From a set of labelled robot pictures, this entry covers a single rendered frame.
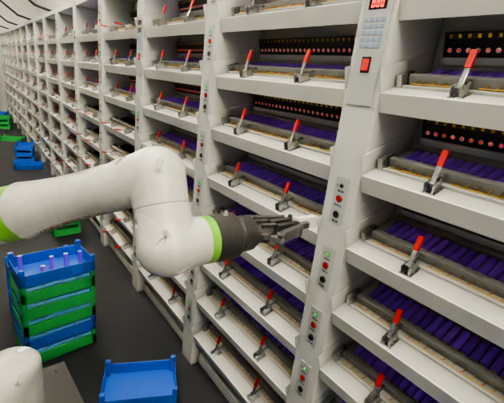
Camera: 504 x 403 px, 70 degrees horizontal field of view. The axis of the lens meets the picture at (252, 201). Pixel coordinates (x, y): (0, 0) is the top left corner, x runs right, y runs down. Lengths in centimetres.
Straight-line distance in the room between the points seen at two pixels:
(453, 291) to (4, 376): 100
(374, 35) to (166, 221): 60
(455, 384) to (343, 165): 53
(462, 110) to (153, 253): 62
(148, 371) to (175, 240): 131
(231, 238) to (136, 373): 128
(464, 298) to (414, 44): 57
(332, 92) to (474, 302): 56
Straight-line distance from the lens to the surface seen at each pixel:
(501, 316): 85
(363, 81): 90
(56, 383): 138
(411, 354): 97
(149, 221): 62
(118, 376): 187
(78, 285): 185
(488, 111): 78
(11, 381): 106
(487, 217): 78
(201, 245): 64
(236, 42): 145
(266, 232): 73
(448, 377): 95
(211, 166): 144
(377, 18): 91
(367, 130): 89
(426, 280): 88
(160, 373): 186
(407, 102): 85
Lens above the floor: 129
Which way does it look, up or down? 18 degrees down
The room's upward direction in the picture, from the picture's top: 7 degrees clockwise
